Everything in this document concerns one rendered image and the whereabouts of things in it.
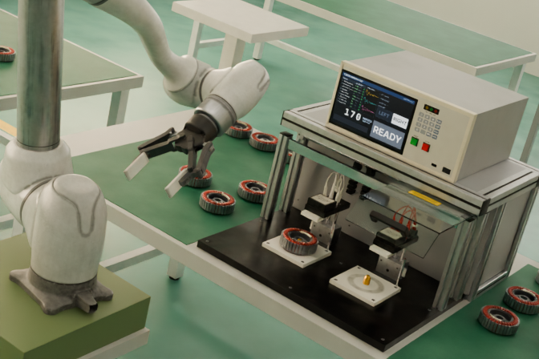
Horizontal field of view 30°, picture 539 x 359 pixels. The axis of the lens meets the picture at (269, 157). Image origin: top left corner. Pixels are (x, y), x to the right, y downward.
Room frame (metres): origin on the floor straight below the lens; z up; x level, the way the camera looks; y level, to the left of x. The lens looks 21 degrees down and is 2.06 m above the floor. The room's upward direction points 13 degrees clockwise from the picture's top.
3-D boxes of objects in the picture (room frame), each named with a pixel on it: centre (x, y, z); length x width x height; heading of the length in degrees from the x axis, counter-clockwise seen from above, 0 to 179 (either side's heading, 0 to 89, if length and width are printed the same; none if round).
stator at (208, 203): (2.88, 0.13, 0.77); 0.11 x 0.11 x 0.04
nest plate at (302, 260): (2.67, -0.14, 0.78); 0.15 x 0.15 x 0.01; 58
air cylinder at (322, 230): (2.79, -0.22, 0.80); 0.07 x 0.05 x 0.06; 58
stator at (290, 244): (2.67, -0.14, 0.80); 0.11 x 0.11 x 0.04
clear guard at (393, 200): (2.50, -0.42, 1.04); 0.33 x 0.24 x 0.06; 148
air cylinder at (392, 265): (2.66, -0.42, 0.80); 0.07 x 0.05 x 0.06; 58
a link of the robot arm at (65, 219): (2.05, 0.41, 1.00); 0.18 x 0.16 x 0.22; 39
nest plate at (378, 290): (2.54, -0.35, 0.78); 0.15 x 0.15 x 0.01; 58
